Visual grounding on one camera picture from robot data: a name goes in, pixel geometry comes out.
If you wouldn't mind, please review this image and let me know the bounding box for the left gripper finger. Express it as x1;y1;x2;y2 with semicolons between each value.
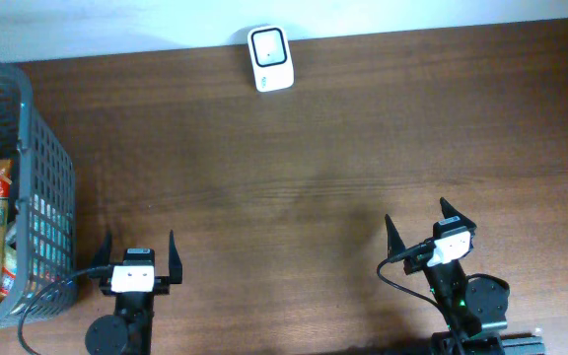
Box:
168;230;183;284
89;232;112;279

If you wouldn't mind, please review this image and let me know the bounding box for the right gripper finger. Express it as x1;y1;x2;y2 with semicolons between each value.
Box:
440;197;476;231
385;214;406;262

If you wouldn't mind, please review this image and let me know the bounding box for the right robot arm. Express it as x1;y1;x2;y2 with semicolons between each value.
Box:
377;198;510;341

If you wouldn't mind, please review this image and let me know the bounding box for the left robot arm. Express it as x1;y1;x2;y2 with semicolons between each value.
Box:
85;234;183;355

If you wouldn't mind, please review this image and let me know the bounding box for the white barcode scanner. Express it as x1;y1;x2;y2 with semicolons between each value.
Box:
247;26;295;93

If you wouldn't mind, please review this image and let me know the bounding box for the grey plastic mesh basket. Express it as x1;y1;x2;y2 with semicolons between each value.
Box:
0;64;78;328

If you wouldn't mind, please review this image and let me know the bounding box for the left camera cable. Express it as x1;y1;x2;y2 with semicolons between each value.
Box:
17;264;115;355

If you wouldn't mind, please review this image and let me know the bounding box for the camera cable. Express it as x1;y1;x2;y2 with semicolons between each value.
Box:
17;264;115;355
376;241;467;355

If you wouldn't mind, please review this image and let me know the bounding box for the right camera cable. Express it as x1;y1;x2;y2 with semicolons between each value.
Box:
376;241;467;355

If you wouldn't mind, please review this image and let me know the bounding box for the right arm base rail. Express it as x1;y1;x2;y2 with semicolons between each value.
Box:
429;333;547;355

